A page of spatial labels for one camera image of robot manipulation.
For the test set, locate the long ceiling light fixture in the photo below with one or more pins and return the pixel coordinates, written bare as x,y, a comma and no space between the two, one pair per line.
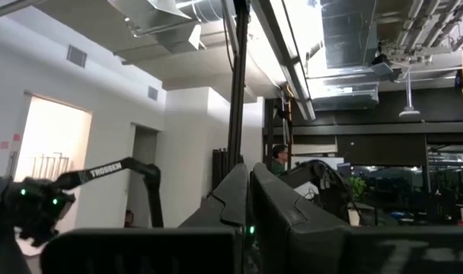
292,64

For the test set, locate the grey wall vent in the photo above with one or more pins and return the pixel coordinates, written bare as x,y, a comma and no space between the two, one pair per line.
77,56
152,93

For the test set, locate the silver ribbed ventilation duct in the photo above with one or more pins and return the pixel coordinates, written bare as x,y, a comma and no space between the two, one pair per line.
206,9

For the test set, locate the person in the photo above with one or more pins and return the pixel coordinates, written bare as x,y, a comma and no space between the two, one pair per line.
280,160
129,220

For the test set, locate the green leafy plant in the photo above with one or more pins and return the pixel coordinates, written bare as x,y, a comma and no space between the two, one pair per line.
357,186

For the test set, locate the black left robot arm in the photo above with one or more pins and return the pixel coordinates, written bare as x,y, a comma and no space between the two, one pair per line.
102,171

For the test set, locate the white hanging ceiling lamp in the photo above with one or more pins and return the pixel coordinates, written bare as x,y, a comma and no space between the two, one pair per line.
409,110

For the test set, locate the black background robot arm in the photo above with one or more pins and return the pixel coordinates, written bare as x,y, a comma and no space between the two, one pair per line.
323,186

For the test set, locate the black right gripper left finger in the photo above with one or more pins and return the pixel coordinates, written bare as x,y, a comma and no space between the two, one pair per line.
231,198

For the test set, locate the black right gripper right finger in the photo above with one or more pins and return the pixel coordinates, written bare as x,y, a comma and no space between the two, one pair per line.
277,228

